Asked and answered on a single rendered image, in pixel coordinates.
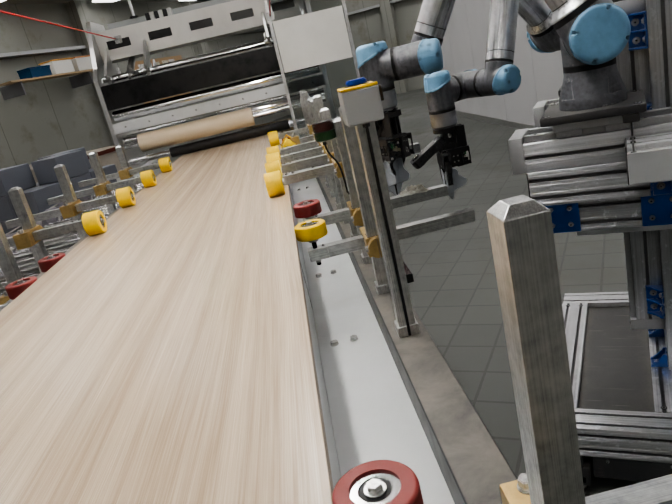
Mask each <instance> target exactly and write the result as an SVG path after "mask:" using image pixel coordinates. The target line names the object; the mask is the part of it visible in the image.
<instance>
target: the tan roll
mask: <svg viewBox="0 0 672 504"><path fill-rule="evenodd" d="M288 110H290V108H289V105H286V106H282V107H278V108H273V109H269V110H265V111H261V112H257V113H253V114H252V110H251V108H245V109H241V110H237V111H233V112H229V113H225V114H220V115H216V116H212V117H208V118H204V119H200V120H195V121H191V122H187V123H183V124H179V125H175V126H170V127H166V128H162V129H158V130H154V131H149V132H145V133H141V134H138V135H137V140H138V141H136V142H132V143H128V144H124V148H125V149H130V148H134V147H138V146H139V147H140V149H141V151H142V152H145V151H149V150H154V149H158V148H162V147H166V146H170V145H174V144H178V143H183V142H187V141H191V140H195V139H199V138H203V137H208V136H212V135H216V134H220V133H224V132H228V131H232V130H237V129H241V128H245V127H249V126H253V125H255V121H254V119H255V118H259V117H263V116H267V115H271V114H275V113H280V112H284V111H288Z"/></svg>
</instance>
